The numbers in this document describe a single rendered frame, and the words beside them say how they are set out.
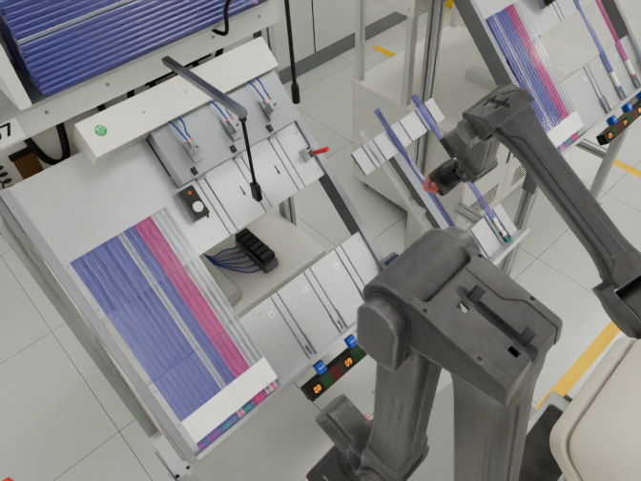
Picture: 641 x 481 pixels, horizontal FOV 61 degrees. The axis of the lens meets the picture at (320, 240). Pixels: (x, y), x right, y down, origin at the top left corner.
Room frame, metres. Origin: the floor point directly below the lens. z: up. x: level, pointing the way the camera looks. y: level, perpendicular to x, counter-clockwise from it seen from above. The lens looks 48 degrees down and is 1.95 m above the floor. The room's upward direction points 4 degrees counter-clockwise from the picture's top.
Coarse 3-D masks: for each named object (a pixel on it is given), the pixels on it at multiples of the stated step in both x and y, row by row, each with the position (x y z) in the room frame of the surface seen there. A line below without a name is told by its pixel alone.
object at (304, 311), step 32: (352, 256) 0.94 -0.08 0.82; (288, 288) 0.83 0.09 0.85; (320, 288) 0.85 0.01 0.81; (352, 288) 0.87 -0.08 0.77; (256, 320) 0.75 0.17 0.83; (288, 320) 0.76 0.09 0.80; (320, 320) 0.78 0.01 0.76; (352, 320) 0.80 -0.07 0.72; (288, 352) 0.70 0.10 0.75; (192, 448) 0.49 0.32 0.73
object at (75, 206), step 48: (144, 144) 1.02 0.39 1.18; (288, 144) 1.13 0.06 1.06; (48, 192) 0.87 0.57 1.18; (96, 192) 0.90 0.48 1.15; (144, 192) 0.93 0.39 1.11; (240, 192) 0.99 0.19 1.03; (288, 192) 1.03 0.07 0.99; (48, 240) 0.79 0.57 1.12; (96, 240) 0.81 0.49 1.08; (192, 240) 0.87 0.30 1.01
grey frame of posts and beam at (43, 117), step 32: (256, 32) 1.31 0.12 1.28; (160, 64) 1.08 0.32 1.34; (64, 96) 0.95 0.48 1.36; (96, 96) 0.99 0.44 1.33; (32, 128) 0.90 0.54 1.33; (0, 224) 0.83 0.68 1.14; (32, 256) 0.84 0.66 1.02; (64, 320) 0.83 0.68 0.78; (96, 352) 0.85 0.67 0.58; (192, 480) 0.45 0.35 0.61
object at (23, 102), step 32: (192, 32) 1.11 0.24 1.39; (0, 64) 0.87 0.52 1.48; (128, 64) 1.01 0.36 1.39; (0, 96) 0.92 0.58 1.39; (32, 96) 0.91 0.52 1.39; (0, 128) 0.87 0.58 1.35; (224, 256) 1.12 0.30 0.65; (256, 256) 1.09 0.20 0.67; (224, 288) 0.98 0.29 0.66; (160, 448) 0.66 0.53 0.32
